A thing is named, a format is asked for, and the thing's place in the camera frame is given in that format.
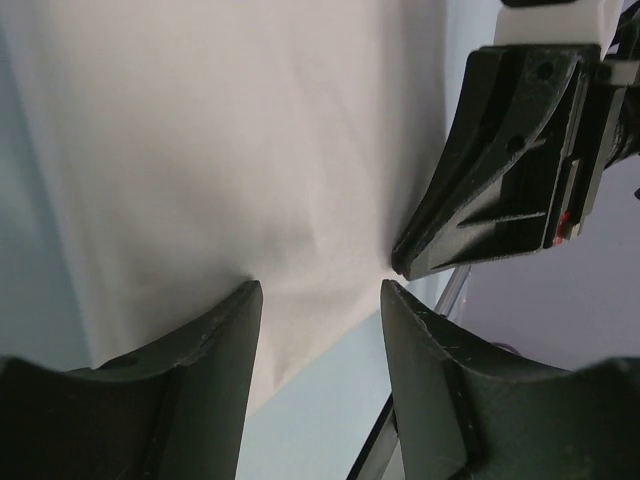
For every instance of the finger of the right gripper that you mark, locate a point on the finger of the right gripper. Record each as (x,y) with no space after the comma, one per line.
(492,191)

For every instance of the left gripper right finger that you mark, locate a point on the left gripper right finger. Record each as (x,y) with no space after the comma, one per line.
(468,409)

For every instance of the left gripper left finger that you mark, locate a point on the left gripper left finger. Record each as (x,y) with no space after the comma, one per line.
(173,409)

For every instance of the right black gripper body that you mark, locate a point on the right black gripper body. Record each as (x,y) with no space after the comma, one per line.
(607,132)

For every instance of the cream t shirt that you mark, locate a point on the cream t shirt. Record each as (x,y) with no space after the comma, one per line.
(156,154)

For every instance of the right aluminium corner post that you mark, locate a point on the right aluminium corner post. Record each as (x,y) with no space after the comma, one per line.
(452,290)

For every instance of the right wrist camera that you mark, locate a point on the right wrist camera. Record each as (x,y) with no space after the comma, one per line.
(579,22)

